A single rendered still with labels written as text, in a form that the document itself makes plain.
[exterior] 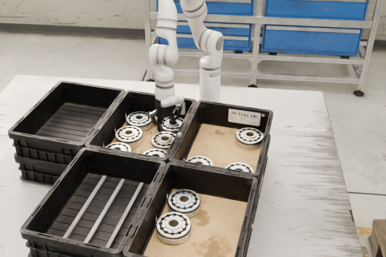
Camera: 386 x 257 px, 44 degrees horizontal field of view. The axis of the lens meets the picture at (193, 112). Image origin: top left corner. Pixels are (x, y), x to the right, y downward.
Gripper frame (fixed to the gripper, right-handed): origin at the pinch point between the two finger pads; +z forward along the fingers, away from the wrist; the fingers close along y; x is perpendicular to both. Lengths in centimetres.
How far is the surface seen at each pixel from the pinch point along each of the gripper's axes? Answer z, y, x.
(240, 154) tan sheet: 2.3, -17.2, 26.0
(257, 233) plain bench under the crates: 15, -8, 51
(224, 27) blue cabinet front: 34, -120, -141
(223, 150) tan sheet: 2.3, -13.2, 21.0
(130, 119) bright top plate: -0.5, 10.2, -11.1
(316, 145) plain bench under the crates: 15, -59, 24
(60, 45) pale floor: 85, -30, -282
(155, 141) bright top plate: -0.5, 7.9, 7.3
